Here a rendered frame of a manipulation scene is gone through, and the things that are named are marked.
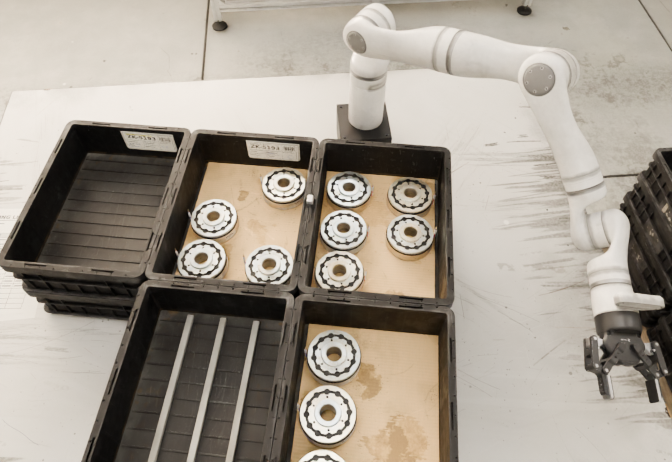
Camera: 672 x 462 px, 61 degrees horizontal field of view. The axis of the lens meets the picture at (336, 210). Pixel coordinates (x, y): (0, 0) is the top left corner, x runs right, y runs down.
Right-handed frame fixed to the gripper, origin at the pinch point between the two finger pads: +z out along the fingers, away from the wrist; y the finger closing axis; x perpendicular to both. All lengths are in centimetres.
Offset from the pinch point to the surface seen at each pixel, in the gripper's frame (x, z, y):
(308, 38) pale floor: -140, -196, 38
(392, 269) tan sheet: -23.8, -27.4, 34.1
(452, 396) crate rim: -7.4, 0.7, 29.4
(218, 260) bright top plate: -30, -27, 71
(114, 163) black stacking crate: -45, -55, 98
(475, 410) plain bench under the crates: -27.9, -0.1, 15.0
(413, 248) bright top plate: -20.4, -31.4, 30.5
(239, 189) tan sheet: -36, -48, 68
